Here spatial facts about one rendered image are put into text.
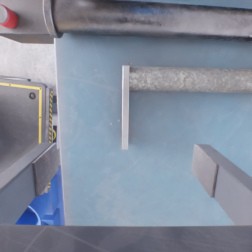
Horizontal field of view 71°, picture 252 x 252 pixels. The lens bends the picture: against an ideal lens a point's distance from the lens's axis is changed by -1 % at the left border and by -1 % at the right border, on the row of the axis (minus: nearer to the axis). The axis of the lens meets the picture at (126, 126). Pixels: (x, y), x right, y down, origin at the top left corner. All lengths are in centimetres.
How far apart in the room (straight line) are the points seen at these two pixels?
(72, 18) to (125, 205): 27
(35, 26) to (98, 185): 26
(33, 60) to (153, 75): 129
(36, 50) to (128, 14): 127
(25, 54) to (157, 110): 131
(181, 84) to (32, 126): 100
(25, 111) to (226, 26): 105
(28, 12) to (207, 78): 27
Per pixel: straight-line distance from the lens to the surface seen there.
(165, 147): 27
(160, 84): 22
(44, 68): 143
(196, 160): 17
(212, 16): 24
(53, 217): 169
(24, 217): 164
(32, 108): 113
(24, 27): 34
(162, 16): 22
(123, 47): 25
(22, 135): 120
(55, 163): 17
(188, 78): 23
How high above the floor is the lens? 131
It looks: 76 degrees down
